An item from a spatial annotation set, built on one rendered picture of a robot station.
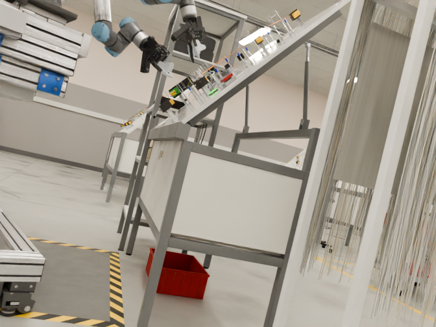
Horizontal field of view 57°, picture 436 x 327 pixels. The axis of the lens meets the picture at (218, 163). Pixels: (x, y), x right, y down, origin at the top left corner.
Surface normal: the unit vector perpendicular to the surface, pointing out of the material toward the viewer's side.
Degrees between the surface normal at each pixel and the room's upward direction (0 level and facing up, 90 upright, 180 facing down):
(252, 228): 90
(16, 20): 90
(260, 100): 90
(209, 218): 90
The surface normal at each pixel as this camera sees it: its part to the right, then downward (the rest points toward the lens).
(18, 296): 0.62, 0.15
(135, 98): 0.32, 0.07
